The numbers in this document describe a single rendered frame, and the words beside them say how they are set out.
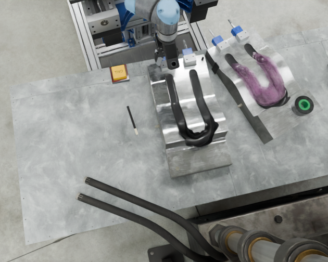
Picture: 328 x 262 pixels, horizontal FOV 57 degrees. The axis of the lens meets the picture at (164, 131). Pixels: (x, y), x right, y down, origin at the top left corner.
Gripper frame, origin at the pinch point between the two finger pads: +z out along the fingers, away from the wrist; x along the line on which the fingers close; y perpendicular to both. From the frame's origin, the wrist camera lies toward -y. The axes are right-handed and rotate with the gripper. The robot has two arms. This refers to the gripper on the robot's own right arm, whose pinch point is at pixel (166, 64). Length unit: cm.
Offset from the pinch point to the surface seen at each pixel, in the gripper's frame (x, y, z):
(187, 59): -9.3, -0.5, -1.9
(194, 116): -5.9, -26.1, -1.6
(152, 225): 20, -64, 2
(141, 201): 22, -55, 1
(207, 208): -17, -66, 90
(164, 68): 1.2, -2.4, -1.1
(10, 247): 113, -61, 90
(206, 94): -14.3, -16.9, 2.0
